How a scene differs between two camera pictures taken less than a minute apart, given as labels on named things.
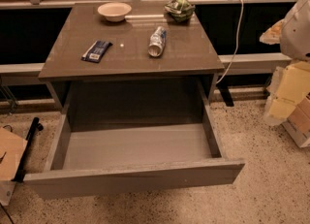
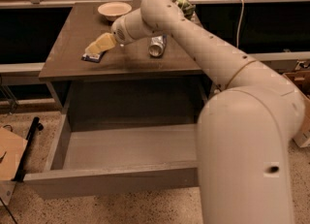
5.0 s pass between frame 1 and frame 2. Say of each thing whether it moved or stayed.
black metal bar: stayed
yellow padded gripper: moved
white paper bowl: stayed
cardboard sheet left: stayed
